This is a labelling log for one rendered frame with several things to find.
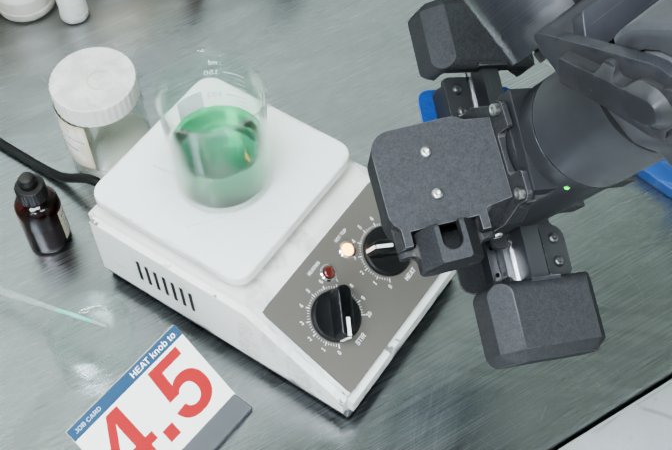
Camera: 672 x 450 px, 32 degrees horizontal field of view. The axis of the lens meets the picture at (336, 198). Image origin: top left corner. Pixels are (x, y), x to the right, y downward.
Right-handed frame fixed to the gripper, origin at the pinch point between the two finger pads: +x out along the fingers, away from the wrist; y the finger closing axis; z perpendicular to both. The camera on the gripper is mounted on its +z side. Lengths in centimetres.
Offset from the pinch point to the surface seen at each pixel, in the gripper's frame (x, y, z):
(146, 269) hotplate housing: 16.9, -2.1, 12.5
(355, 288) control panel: 11.0, 1.8, 1.5
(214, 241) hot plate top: 11.3, -2.1, 9.8
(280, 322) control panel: 11.0, 3.3, 6.8
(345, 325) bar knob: 9.3, 4.2, 3.5
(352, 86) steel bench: 20.9, -15.2, -6.6
